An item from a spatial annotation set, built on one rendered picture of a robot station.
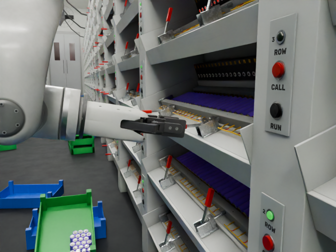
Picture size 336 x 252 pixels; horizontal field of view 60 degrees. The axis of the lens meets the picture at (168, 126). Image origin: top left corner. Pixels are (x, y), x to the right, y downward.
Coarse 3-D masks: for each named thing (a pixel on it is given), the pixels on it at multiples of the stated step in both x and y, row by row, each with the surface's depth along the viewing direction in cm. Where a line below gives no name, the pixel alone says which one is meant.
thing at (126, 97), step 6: (132, 84) 161; (138, 84) 119; (120, 90) 160; (126, 90) 145; (132, 90) 156; (138, 90) 150; (120, 96) 160; (126, 96) 145; (132, 96) 151; (138, 96) 102; (120, 102) 153; (126, 102) 137; (132, 102) 119; (138, 102) 103; (138, 108) 109
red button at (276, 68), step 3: (276, 63) 31; (279, 63) 30; (273, 66) 31; (276, 66) 31; (279, 66) 30; (282, 66) 30; (273, 69) 31; (276, 69) 31; (279, 69) 30; (282, 69) 30; (273, 72) 31; (276, 72) 31; (279, 72) 30; (282, 72) 30; (273, 75) 31; (276, 75) 31; (279, 75) 30
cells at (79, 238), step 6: (72, 234) 105; (78, 234) 105; (84, 234) 105; (90, 234) 105; (72, 240) 103; (78, 240) 103; (84, 240) 103; (90, 240) 103; (72, 246) 101; (78, 246) 101; (84, 246) 101
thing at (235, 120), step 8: (168, 104) 86; (176, 104) 78; (184, 104) 75; (192, 104) 71; (184, 112) 74; (192, 112) 68; (200, 112) 63; (208, 112) 59; (216, 112) 57; (224, 112) 55; (224, 120) 53; (232, 120) 50; (240, 120) 47; (248, 120) 46; (240, 128) 49
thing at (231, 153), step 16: (192, 80) 97; (208, 80) 86; (224, 80) 77; (240, 80) 70; (160, 96) 95; (176, 96) 96; (192, 128) 61; (192, 144) 58; (208, 144) 49; (224, 144) 47; (240, 144) 44; (208, 160) 53; (224, 160) 45; (240, 160) 40; (240, 176) 42
